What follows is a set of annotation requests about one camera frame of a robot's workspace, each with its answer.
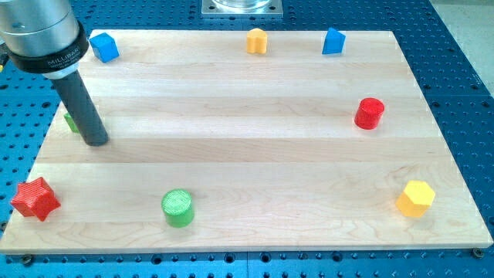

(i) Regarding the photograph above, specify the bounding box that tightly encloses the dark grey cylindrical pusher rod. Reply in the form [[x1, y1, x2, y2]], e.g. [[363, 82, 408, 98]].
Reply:
[[51, 70, 109, 147]]

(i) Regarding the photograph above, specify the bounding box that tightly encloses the green star block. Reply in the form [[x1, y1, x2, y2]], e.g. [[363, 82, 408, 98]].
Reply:
[[63, 113, 79, 134]]

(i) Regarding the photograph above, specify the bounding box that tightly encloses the red star block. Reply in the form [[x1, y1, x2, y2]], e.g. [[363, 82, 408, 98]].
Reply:
[[10, 177, 61, 222]]

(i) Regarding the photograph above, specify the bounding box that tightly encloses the blue cube block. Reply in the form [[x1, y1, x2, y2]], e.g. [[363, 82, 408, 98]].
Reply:
[[90, 32, 120, 63]]

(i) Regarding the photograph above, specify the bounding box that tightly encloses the green cylinder block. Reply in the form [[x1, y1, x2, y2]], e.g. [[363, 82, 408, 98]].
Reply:
[[161, 188, 195, 228]]

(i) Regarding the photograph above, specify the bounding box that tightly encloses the light wooden board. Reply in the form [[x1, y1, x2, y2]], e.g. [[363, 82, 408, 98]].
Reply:
[[1, 30, 492, 254]]

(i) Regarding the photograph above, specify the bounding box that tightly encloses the black board stop bolt left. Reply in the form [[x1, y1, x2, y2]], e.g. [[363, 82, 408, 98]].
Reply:
[[20, 254, 34, 266]]

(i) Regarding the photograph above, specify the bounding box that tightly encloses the black board stop bolt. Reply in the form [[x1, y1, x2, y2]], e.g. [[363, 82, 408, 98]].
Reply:
[[20, 254, 34, 266], [471, 248, 484, 259]]

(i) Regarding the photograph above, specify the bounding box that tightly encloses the yellow heart block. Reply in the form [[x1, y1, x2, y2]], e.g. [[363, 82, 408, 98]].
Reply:
[[246, 28, 268, 54]]

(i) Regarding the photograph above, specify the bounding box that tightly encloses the blue pentagon block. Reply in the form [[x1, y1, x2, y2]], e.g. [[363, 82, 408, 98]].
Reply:
[[322, 28, 346, 55]]

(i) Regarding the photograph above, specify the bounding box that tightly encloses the red cylinder block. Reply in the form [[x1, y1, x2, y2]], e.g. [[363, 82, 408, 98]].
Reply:
[[354, 97, 385, 130]]

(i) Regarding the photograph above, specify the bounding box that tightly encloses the yellow hexagon block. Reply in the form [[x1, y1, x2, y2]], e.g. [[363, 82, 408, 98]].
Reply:
[[395, 180, 435, 218]]

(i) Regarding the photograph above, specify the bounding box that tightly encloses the black board stop bolt right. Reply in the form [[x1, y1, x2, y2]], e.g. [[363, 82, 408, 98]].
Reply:
[[471, 248, 484, 259]]

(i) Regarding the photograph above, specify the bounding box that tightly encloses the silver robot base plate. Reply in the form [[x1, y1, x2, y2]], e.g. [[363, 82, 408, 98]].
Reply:
[[201, 0, 283, 18]]

